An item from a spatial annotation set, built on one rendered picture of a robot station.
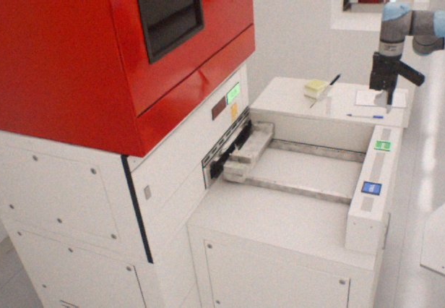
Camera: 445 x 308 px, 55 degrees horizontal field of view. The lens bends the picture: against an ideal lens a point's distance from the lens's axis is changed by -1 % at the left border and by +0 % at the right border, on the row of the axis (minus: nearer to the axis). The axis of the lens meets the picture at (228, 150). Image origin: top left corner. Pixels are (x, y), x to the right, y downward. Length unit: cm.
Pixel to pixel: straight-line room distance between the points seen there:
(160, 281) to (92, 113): 61
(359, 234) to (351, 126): 57
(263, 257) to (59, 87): 82
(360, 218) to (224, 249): 48
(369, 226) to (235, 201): 50
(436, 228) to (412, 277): 98
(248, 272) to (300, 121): 67
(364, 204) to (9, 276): 211
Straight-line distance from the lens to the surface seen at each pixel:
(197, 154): 149
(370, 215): 132
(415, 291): 244
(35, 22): 115
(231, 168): 159
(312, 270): 142
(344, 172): 172
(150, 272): 145
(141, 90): 108
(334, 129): 180
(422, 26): 141
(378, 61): 147
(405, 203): 293
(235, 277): 159
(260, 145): 176
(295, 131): 185
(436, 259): 144
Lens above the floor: 182
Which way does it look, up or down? 32 degrees down
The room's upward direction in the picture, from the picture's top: 6 degrees counter-clockwise
